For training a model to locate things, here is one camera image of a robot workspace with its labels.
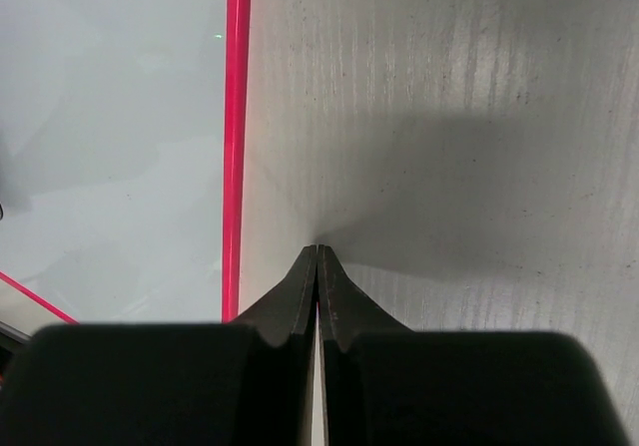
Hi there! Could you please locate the pink framed whiteboard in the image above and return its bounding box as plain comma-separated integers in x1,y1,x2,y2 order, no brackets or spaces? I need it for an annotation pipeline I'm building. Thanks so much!
1,0,250,335

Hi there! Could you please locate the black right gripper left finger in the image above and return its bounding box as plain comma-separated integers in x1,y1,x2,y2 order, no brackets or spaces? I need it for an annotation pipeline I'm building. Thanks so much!
1,246,318,445

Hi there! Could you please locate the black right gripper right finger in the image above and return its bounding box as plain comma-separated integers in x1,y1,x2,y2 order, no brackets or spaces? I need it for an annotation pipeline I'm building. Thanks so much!
317,245,628,445

